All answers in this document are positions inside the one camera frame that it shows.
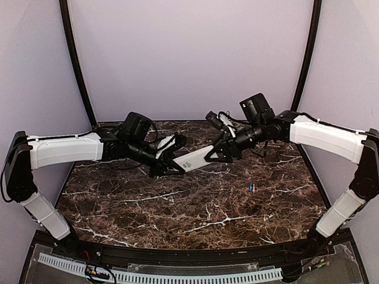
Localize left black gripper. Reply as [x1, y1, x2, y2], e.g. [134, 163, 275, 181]
[127, 138, 186, 179]

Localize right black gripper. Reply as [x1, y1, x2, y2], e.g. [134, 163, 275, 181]
[205, 120, 266, 163]

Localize white remote control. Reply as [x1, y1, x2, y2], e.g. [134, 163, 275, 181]
[174, 145, 214, 172]

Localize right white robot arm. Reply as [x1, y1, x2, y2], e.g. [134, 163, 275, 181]
[205, 93, 378, 257]

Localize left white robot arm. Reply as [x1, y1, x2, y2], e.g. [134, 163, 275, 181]
[1, 112, 187, 258]

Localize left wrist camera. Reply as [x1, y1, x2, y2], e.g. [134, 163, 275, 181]
[155, 133, 187, 159]

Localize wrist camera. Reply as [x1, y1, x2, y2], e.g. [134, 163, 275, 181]
[155, 133, 187, 159]
[205, 111, 237, 137]

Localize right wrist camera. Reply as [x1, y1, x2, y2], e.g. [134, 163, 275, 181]
[205, 111, 237, 137]

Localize black front rail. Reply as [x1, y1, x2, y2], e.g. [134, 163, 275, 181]
[32, 229, 353, 269]

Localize white slotted cable duct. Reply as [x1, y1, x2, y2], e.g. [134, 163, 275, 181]
[37, 253, 282, 283]

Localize right black frame post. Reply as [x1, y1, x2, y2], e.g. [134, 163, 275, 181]
[290, 0, 322, 111]

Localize black frame post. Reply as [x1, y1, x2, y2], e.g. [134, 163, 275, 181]
[290, 0, 322, 111]
[59, 0, 97, 127]

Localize left black frame post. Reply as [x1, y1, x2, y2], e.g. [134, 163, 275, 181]
[59, 0, 97, 127]

